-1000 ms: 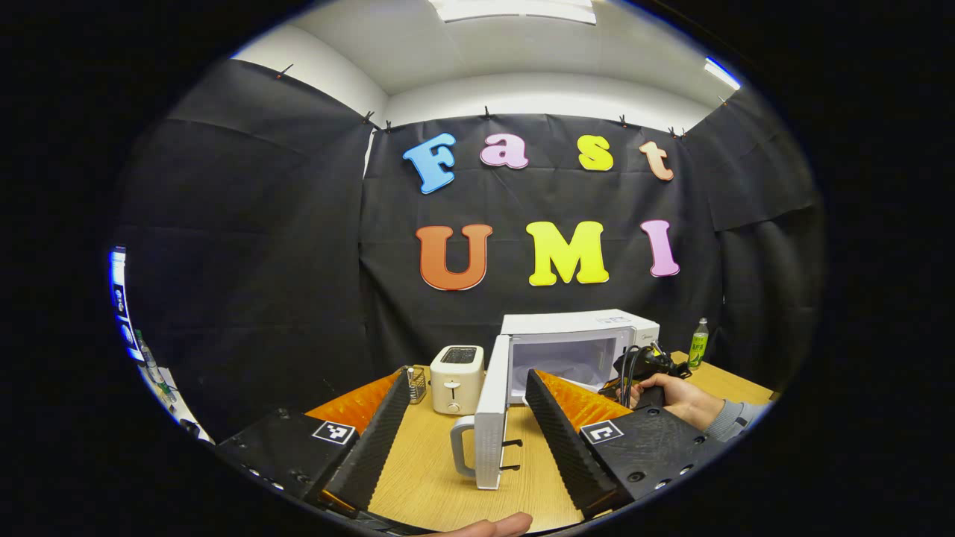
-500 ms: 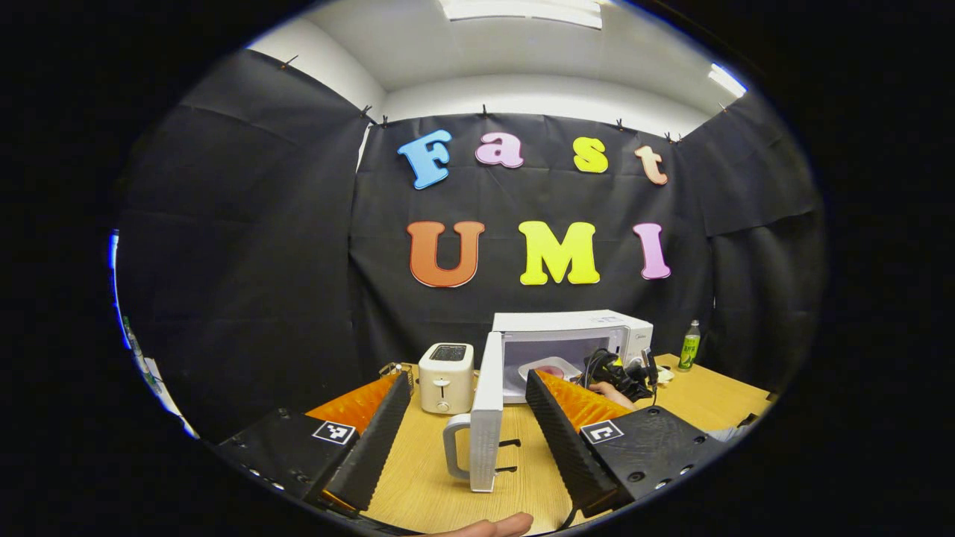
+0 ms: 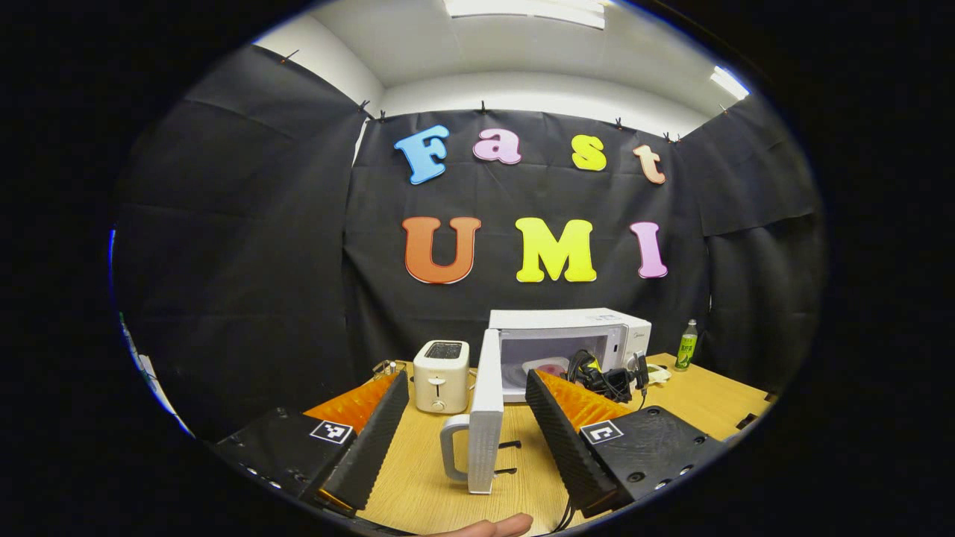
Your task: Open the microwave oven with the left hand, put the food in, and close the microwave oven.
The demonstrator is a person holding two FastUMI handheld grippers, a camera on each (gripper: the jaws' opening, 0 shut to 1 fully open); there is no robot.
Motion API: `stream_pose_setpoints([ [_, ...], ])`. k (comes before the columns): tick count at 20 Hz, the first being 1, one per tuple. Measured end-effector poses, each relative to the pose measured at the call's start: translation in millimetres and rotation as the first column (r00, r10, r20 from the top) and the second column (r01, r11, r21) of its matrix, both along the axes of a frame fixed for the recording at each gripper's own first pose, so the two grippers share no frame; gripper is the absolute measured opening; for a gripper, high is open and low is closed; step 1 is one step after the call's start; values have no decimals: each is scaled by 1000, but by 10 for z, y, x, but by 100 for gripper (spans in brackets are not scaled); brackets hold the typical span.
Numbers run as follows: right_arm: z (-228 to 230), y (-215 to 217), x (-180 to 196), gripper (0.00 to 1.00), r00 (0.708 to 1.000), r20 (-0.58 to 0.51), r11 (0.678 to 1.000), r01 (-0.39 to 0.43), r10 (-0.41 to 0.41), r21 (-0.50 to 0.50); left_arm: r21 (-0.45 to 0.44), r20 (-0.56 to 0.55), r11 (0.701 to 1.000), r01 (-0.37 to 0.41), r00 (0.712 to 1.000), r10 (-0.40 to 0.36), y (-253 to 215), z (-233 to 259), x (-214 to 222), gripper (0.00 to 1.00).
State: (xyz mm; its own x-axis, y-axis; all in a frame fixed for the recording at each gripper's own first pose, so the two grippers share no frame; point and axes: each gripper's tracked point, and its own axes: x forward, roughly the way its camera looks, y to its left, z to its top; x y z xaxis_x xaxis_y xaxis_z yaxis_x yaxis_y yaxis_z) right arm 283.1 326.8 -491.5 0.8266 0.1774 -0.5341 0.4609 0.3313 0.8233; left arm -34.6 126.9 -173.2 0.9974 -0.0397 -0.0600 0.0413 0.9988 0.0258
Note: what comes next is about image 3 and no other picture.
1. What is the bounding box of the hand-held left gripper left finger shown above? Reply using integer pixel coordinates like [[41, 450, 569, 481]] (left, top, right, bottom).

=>
[[211, 370, 411, 518]]

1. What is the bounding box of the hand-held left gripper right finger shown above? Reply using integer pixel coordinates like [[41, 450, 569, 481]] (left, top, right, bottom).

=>
[[525, 368, 728, 519]]

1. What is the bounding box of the white square plate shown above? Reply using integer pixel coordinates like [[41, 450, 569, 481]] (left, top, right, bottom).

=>
[[521, 357, 572, 378]]

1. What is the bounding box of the white microwave oven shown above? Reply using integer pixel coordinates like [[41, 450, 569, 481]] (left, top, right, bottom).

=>
[[439, 308, 653, 495]]

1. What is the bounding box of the green drink bottle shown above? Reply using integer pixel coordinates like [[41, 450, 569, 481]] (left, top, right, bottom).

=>
[[674, 319, 700, 371]]

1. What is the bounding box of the white toaster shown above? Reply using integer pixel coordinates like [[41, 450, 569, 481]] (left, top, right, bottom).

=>
[[413, 340, 472, 414]]

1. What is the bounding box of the black backdrop cloth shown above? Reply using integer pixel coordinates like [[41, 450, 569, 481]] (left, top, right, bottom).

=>
[[112, 45, 827, 441]]

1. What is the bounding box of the small ceiling light panel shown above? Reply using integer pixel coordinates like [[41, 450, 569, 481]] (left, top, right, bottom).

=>
[[709, 66, 751, 101]]

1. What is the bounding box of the long ceiling light panel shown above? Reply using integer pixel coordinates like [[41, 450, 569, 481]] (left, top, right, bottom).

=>
[[444, 0, 607, 31]]

